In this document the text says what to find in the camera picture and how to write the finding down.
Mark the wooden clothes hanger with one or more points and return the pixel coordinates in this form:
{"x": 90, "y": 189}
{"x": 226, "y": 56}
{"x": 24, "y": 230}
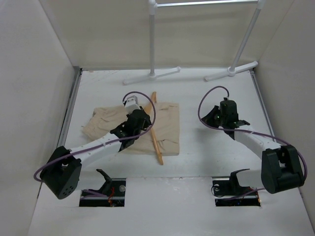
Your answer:
{"x": 148, "y": 108}

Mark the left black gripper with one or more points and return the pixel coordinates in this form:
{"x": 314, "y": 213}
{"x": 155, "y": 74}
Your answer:
{"x": 146, "y": 123}

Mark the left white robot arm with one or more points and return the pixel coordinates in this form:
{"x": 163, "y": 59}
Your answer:
{"x": 62, "y": 172}

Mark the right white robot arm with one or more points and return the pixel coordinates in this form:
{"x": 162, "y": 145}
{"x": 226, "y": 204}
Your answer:
{"x": 281, "y": 163}

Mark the beige trousers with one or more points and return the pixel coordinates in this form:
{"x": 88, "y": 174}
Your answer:
{"x": 166, "y": 128}

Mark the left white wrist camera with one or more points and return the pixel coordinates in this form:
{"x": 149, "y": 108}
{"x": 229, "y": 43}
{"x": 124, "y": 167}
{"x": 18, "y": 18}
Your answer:
{"x": 131, "y": 104}

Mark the white clothes rack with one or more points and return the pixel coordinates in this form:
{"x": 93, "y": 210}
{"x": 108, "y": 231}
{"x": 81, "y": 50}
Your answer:
{"x": 228, "y": 72}

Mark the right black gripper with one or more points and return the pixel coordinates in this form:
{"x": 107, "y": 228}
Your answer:
{"x": 208, "y": 119}

